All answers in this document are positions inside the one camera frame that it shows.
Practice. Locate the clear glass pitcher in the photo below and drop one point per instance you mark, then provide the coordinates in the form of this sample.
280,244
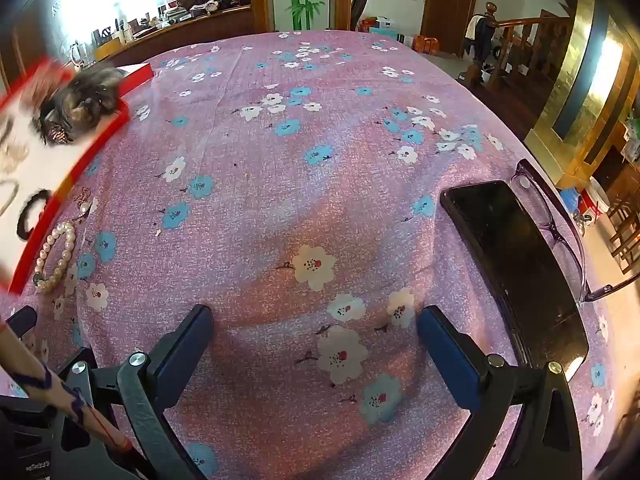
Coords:
75,54

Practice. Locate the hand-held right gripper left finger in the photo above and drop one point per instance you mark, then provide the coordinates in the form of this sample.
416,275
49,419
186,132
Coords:
192,332

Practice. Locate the dark wooden chair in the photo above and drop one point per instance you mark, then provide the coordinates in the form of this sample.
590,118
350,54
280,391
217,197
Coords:
360,5

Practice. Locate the black smartphone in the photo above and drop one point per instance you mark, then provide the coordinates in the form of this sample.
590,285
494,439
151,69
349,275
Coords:
515,270

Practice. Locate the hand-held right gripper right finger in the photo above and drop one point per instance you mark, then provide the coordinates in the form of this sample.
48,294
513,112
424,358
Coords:
442,355

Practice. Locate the wooden counter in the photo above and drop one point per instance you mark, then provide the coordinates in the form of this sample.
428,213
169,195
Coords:
200,25

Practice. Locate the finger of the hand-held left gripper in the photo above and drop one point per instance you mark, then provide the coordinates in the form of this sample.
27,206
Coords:
21,321

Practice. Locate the wooden chairs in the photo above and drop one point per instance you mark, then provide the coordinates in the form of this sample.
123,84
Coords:
625,230

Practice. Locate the wooden stair railing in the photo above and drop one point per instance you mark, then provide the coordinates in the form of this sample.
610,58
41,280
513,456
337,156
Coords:
530,40

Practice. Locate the purple framed eyeglasses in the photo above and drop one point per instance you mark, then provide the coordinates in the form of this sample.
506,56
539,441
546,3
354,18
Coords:
607,290

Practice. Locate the pink floral tablecloth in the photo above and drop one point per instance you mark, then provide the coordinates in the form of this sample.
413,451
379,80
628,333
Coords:
300,185

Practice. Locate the red box lid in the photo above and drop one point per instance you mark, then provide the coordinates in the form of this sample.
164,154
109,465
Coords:
140,77

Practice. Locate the yellow box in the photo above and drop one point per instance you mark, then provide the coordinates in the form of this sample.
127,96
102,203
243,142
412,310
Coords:
107,52

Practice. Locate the white and blue boxes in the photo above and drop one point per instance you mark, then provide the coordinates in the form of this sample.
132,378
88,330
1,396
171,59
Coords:
384,24

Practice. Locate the thin metal bangle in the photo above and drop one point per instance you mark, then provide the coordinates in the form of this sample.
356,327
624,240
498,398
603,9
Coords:
12,195

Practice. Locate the brown wooden door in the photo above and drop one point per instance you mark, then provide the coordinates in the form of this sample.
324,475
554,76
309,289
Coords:
450,5

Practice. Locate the dark and white jacket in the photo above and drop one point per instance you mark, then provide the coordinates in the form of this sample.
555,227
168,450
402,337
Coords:
480,35

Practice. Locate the red jewelry box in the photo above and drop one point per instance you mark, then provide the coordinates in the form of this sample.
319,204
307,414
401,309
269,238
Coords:
55,160

